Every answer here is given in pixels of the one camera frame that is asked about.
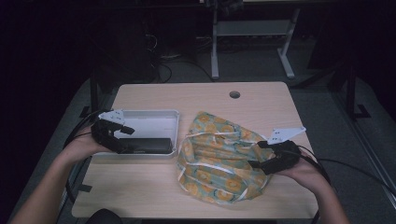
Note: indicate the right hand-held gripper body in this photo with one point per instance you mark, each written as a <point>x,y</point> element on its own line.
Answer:
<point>285,155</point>

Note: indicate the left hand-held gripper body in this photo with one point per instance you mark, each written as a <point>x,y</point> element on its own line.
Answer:
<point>104,133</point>

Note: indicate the white plastic tray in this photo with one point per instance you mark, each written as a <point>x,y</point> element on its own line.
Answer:
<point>149,124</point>

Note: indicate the black rectangular box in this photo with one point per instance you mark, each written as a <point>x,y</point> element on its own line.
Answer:
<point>149,145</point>

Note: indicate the lemon print fabric bag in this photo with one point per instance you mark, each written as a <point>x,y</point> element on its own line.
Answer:
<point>214,155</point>

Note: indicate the person's left hand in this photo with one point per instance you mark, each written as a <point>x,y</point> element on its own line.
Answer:
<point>79,147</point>

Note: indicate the person's right hand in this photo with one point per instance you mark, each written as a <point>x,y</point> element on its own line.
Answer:
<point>306,174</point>

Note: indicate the black metal stand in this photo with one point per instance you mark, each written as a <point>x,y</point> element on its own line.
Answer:
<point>93,93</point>
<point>351,93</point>

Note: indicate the grey tape strip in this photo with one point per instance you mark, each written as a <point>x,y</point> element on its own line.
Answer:
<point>84,188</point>

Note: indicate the person's dark clothing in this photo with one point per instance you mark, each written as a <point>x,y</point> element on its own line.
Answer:
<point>104,217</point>

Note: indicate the white metal desk frame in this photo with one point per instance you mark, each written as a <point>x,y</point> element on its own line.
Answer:
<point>252,28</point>

